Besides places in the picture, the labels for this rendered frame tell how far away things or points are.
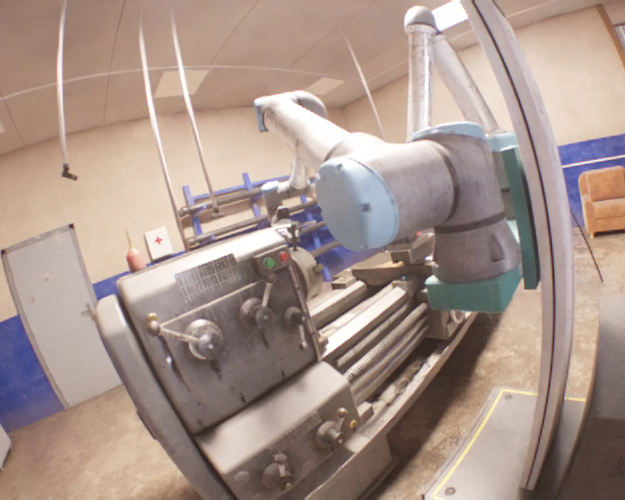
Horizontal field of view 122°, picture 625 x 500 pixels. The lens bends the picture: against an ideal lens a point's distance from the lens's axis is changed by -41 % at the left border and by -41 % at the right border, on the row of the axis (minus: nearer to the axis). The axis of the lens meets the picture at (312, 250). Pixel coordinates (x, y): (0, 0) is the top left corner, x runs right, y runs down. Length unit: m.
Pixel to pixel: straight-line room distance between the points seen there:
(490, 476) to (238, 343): 1.01
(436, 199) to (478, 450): 1.06
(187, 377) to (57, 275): 3.37
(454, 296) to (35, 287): 4.11
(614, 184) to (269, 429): 4.94
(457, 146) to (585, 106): 4.94
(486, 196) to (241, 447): 0.85
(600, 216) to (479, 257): 4.21
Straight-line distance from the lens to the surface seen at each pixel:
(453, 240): 0.54
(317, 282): 1.24
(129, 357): 0.83
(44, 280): 4.12
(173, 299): 0.82
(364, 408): 1.37
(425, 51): 1.11
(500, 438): 1.34
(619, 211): 4.72
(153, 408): 0.88
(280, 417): 0.94
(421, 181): 0.43
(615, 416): 0.73
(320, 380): 1.02
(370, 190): 0.39
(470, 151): 0.53
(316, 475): 1.26
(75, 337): 4.12
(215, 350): 0.79
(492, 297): 0.53
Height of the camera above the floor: 1.36
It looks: 8 degrees down
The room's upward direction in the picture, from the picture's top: 17 degrees counter-clockwise
